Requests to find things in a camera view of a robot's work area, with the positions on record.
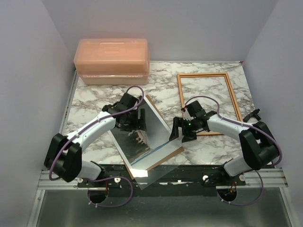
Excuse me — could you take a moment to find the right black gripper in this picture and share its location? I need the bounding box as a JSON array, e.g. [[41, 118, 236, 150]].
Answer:
[[170, 116, 199, 142]]

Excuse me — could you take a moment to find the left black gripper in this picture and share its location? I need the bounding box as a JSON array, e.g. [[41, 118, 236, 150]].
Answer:
[[122, 109, 147, 132]]

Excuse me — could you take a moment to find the landscape photo print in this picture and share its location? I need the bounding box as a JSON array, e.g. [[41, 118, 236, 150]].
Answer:
[[108, 96, 184, 178]]

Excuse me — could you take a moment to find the orange wooden picture frame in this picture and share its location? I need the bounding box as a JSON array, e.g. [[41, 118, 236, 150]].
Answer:
[[177, 72, 243, 121]]

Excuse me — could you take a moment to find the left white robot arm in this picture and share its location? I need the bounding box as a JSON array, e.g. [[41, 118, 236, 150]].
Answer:
[[44, 105, 146, 187]]

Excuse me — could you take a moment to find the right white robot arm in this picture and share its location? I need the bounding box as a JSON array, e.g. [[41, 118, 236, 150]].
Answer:
[[169, 111, 282, 185]]

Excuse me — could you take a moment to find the brown cardboard backing board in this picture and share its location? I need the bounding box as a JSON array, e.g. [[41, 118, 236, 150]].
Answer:
[[127, 96, 184, 179]]

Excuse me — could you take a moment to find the orange translucent plastic storage box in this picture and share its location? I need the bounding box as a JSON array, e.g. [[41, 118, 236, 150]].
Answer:
[[74, 38, 150, 85]]

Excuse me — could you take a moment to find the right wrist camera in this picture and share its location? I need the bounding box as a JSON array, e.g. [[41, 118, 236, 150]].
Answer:
[[181, 101, 206, 118]]

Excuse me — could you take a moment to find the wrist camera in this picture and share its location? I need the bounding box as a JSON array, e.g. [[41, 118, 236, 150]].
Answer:
[[116, 93, 139, 111], [181, 101, 206, 118]]

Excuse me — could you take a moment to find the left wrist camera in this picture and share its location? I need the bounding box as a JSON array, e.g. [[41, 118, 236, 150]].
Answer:
[[116, 93, 139, 111]]

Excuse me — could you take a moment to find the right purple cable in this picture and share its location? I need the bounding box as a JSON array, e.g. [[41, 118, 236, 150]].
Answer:
[[182, 96, 284, 206]]

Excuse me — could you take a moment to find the purple cable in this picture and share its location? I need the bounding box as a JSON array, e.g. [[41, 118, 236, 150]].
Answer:
[[48, 85, 145, 209], [182, 96, 284, 206]]

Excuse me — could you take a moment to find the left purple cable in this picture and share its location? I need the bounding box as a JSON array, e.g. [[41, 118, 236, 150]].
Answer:
[[48, 85, 145, 209]]

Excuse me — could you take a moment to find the aluminium extrusion frame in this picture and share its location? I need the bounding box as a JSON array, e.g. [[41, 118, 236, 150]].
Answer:
[[26, 62, 81, 227]]

